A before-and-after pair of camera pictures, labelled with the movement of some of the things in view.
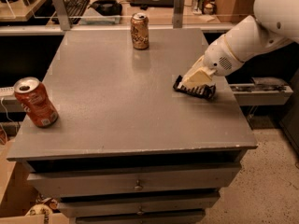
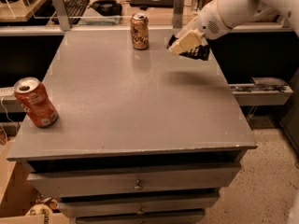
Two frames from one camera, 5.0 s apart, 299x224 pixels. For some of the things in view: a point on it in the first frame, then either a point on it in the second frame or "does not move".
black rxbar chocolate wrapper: [206, 91] → [198, 52]
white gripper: [220, 59] → [207, 20]
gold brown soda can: [140, 31] does not move
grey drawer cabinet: [127, 147] does not move
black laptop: [152, 0] does not move
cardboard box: [17, 195] does not move
